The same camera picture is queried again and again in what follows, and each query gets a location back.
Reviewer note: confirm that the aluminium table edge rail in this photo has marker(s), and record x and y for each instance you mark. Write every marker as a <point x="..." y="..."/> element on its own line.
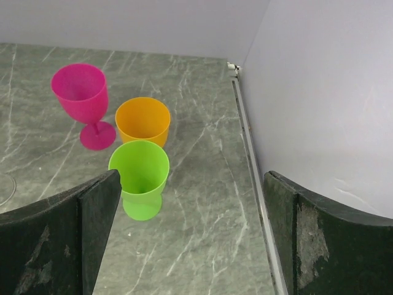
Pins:
<point x="279" y="284"/>

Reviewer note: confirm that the pink plastic wine glass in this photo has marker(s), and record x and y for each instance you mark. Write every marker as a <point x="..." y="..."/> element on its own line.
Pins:
<point x="81" y="90"/>

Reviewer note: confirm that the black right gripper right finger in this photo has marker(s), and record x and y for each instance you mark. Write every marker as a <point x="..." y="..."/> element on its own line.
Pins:
<point x="326" y="247"/>

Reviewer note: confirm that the orange plastic wine glass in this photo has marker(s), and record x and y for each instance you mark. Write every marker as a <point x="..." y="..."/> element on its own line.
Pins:
<point x="143" y="118"/>

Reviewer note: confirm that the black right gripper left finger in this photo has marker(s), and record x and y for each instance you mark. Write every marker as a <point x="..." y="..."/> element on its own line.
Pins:
<point x="56" y="245"/>

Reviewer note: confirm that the clear wine glass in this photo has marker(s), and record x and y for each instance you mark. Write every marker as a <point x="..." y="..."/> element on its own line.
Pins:
<point x="8" y="187"/>

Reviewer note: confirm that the green plastic wine glass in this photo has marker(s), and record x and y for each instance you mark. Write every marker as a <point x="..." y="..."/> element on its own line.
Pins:
<point x="144" y="168"/>

